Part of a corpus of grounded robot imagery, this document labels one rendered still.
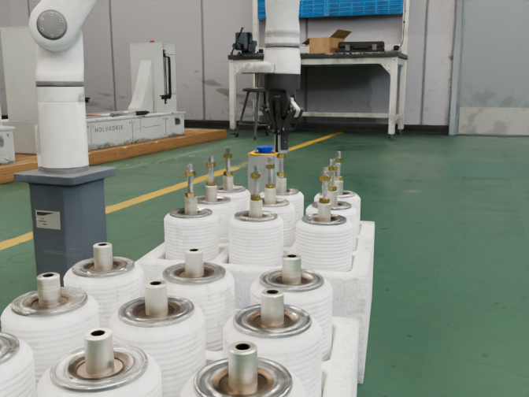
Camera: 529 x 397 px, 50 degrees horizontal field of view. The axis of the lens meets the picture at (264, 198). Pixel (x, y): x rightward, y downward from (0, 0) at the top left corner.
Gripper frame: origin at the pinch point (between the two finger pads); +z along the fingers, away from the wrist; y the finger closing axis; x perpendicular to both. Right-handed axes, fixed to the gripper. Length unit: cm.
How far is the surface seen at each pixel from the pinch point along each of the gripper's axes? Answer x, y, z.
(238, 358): 45, -66, 8
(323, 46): -267, 348, -49
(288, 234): 6.5, -13.2, 15.7
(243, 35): -198, 379, -57
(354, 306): 8.3, -35.1, 22.1
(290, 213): 6.0, -13.1, 11.9
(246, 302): 21.1, -23.0, 23.2
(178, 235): 28.2, -12.1, 13.5
